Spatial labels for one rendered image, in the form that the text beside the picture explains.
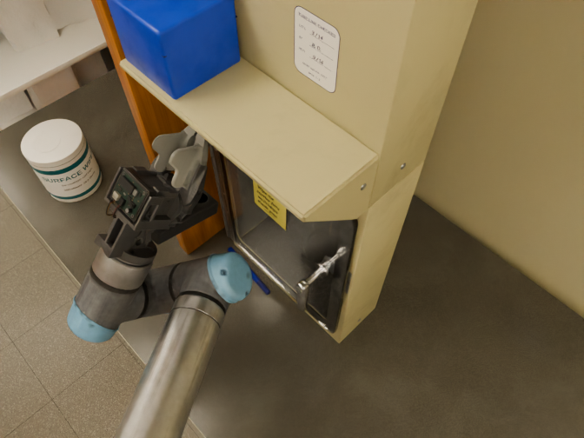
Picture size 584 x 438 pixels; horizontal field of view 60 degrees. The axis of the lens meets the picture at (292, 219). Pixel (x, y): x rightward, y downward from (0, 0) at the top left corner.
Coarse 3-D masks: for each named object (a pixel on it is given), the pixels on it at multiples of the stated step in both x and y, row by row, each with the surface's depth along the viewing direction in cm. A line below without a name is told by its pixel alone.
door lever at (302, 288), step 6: (318, 264) 80; (318, 270) 80; (324, 270) 79; (312, 276) 79; (318, 276) 80; (300, 282) 78; (306, 282) 78; (312, 282) 79; (300, 288) 78; (306, 288) 78; (300, 294) 80; (306, 294) 80; (300, 300) 82; (306, 300) 82; (300, 306) 83; (306, 306) 84
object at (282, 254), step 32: (224, 160) 84; (256, 224) 91; (288, 224) 80; (320, 224) 71; (352, 224) 64; (256, 256) 102; (288, 256) 89; (320, 256) 78; (288, 288) 99; (320, 288) 86; (320, 320) 96
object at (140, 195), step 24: (120, 168) 65; (144, 168) 68; (120, 192) 66; (144, 192) 64; (168, 192) 66; (120, 216) 66; (144, 216) 66; (168, 216) 69; (96, 240) 68; (120, 240) 66; (144, 240) 71; (144, 264) 71
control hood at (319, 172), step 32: (128, 64) 61; (160, 96) 58; (192, 96) 58; (224, 96) 58; (256, 96) 58; (288, 96) 58; (192, 128) 57; (224, 128) 55; (256, 128) 55; (288, 128) 55; (320, 128) 55; (256, 160) 53; (288, 160) 53; (320, 160) 53; (352, 160) 53; (288, 192) 50; (320, 192) 50; (352, 192) 54
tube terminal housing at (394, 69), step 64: (256, 0) 53; (320, 0) 46; (384, 0) 40; (448, 0) 42; (256, 64) 61; (384, 64) 45; (448, 64) 51; (384, 128) 50; (384, 192) 62; (384, 256) 83
